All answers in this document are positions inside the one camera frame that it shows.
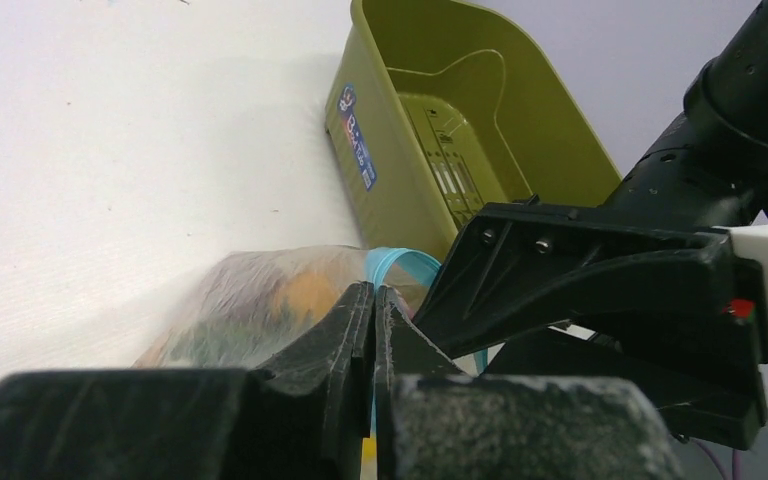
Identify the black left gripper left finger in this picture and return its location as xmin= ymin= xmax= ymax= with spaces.
xmin=0 ymin=283 xmax=375 ymax=479

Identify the clear zip top bag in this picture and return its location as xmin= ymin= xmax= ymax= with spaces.
xmin=135 ymin=245 xmax=440 ymax=368

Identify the olive green plastic basket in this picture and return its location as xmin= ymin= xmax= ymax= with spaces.
xmin=325 ymin=1 xmax=621 ymax=259

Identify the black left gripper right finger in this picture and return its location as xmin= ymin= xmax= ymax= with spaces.
xmin=374 ymin=287 xmax=683 ymax=479

